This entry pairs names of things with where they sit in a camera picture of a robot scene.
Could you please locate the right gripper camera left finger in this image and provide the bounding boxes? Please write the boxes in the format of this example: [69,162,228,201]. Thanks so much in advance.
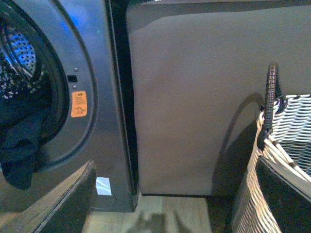
[0,160,96,233]

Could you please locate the white woven laundry basket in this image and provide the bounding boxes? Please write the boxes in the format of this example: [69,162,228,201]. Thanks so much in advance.
[231,94,311,233]

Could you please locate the orange warning sticker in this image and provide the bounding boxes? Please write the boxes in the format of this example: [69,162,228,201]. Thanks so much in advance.
[70,90,87,117]

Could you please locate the dark navy knitted garment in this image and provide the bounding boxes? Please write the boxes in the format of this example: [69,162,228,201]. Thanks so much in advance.
[0,100,51,190]

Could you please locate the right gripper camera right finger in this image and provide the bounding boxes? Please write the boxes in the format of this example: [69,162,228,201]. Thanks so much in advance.
[256,156,311,233]

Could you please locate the grey front-load washing machine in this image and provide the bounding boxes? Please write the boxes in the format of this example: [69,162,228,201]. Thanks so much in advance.
[0,0,138,212]

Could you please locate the white label sticker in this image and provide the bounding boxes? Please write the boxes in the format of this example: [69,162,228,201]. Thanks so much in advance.
[96,177,112,196]

